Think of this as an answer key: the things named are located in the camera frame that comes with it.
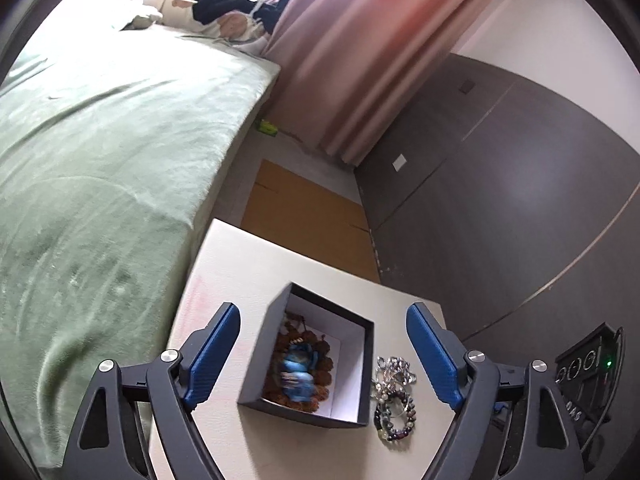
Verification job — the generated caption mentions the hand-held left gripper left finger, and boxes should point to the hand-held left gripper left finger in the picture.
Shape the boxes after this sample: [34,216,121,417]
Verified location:
[62,302,241,480]

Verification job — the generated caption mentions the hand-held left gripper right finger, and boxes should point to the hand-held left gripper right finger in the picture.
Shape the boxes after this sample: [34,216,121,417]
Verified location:
[406,302,586,480]

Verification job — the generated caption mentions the silver chain bracelet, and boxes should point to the silver chain bracelet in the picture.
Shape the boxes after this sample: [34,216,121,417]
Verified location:
[371,355,420,402]

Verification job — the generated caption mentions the dark bead bracelet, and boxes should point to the dark bead bracelet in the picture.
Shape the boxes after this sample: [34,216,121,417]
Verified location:
[374,392,419,444]

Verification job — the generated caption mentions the black jewelry box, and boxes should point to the black jewelry box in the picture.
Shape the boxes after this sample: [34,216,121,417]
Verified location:
[237,282,376,429]

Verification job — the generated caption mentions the flat brown cardboard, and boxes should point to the flat brown cardboard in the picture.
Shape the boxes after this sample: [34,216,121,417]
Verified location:
[240,159,382,285]

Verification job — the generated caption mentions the grey wardrobe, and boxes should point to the grey wardrobe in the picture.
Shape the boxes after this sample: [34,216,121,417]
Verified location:
[354,52,640,342]

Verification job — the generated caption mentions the green blanket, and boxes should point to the green blanket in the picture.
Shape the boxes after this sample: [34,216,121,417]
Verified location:
[0,0,281,471]

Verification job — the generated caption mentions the pink curtain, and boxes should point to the pink curtain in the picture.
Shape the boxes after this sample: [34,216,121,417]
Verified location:
[262,0,527,167]

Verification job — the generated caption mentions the black garment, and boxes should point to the black garment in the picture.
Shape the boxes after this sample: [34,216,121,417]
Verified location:
[189,0,295,32]

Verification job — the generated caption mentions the white pillow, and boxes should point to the white pillow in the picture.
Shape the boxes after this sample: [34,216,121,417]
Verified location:
[119,0,167,32]

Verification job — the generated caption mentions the brown wooden bead bracelet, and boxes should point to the brown wooden bead bracelet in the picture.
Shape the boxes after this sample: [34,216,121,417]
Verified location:
[269,312,337,404]

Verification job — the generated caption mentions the blue stone bead bracelet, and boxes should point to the blue stone bead bracelet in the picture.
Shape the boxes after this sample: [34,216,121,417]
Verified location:
[279,342,319,399]

